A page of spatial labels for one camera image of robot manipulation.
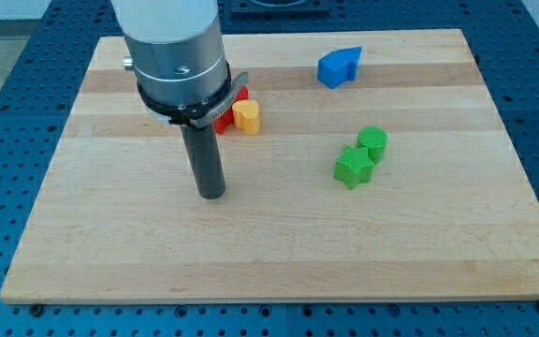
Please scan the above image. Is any yellow heart block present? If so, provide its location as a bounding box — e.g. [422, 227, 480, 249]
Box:
[232, 99, 260, 136]

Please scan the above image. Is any black clamp ring with lever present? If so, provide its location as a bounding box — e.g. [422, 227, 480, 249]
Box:
[136, 63, 250, 130]

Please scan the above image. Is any green cylinder block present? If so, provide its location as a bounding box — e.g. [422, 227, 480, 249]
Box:
[357, 125, 388, 164]

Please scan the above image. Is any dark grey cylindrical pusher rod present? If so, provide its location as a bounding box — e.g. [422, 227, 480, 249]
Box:
[181, 125, 226, 199]

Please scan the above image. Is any light wooden board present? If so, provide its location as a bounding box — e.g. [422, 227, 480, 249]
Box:
[0, 29, 539, 305]

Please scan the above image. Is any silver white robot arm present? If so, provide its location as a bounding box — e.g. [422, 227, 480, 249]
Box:
[111, 0, 228, 106]

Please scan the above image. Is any red block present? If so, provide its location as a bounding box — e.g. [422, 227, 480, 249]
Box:
[213, 86, 249, 135]

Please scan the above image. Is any blue arrow-shaped block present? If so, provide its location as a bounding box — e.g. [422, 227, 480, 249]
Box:
[317, 46, 362, 89]

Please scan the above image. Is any green star block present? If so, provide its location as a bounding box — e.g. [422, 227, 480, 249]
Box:
[333, 145, 375, 190]

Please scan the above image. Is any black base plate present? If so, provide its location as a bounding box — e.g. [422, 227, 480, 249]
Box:
[229, 0, 330, 15]

